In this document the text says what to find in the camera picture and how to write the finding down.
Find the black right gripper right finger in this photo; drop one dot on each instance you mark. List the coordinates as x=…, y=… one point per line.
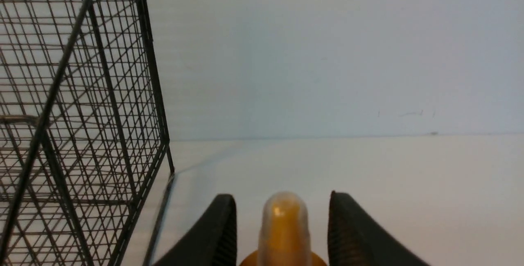
x=354, y=238

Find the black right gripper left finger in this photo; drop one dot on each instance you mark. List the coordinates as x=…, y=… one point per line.
x=211, y=241

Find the red chili sauce bottle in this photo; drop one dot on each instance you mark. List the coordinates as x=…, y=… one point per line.
x=284, y=238

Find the black wire mesh rack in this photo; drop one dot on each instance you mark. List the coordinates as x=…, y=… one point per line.
x=83, y=129

